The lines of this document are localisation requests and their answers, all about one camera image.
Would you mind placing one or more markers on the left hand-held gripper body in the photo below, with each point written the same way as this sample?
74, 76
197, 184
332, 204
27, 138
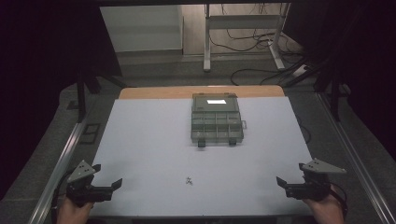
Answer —
81, 188

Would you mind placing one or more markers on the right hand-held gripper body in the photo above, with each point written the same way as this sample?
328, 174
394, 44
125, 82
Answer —
311, 188

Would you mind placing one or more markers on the small metal screws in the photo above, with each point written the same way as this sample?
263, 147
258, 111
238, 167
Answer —
189, 181

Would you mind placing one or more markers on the clear grey compartment box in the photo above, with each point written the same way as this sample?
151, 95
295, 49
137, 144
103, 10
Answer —
216, 124

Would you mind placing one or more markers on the person's left hand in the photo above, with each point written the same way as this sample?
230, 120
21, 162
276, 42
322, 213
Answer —
72, 212

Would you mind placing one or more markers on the person's right hand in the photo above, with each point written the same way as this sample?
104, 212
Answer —
325, 210

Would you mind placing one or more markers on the dark floor socket plate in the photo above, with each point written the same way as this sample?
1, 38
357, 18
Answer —
90, 133

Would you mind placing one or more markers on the white table mat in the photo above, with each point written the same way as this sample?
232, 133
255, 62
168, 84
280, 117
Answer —
149, 149

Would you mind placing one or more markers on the black stand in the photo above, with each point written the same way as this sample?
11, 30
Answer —
334, 99
81, 99

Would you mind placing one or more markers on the white power strip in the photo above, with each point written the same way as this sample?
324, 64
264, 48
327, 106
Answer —
299, 71

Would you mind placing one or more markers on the white panel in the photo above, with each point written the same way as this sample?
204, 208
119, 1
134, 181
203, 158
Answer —
141, 28

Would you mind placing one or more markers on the aluminium rail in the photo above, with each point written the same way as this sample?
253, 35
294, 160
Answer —
358, 161
57, 174

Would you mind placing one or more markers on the white desk frame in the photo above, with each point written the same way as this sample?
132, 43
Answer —
243, 21

